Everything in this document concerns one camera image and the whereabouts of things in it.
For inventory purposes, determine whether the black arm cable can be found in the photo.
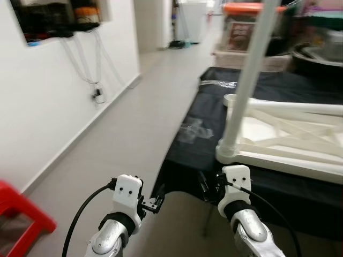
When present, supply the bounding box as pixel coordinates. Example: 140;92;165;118
225;181;303;257
62;181;120;257

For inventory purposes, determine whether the black round basin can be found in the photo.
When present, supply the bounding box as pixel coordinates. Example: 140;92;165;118
292;46;343;70

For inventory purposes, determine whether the white plastic table top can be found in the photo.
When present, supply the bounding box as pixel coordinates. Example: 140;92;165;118
215;94;343;185

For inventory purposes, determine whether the small black green device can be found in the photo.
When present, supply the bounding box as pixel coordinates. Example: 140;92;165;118
169;39;188;50

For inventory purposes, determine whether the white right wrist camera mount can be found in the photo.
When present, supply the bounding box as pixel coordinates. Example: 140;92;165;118
221;165;252;217

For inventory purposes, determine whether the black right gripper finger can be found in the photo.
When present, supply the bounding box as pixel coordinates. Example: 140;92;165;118
200;171;214;201

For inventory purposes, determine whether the black router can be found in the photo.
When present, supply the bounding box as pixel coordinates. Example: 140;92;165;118
12;0;102;39

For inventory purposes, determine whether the clear tape strip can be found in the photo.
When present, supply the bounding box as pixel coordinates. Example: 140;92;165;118
206;79;236;87

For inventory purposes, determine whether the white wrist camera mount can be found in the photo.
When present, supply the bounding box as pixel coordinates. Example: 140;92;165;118
221;165;252;217
111;174;144;231

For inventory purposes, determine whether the beige low bench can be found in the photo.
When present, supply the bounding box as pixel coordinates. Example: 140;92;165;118
213;51;293;73

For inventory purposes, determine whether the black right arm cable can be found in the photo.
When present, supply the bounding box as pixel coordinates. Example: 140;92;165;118
225;181;303;257

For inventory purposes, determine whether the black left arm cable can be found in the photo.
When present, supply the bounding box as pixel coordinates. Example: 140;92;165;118
62;181;120;257

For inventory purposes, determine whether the clear tape patch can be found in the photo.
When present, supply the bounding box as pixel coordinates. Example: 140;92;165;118
180;120;212;145

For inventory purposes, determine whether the black power adapter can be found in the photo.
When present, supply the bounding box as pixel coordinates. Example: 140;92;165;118
91;88;103;105

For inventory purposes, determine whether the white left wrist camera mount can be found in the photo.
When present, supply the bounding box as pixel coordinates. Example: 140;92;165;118
111;174;144;231

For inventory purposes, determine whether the red plastic stool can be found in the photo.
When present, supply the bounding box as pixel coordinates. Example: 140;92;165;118
0;179;57;257

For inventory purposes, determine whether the white appliance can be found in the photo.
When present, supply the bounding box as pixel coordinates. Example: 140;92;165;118
177;0;208;43

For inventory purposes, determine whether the storage box with orange lid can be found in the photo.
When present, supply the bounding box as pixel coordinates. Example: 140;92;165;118
222;2;290;54

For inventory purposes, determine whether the thin black wall cable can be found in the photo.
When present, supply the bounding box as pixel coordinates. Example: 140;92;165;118
60;29;108;89

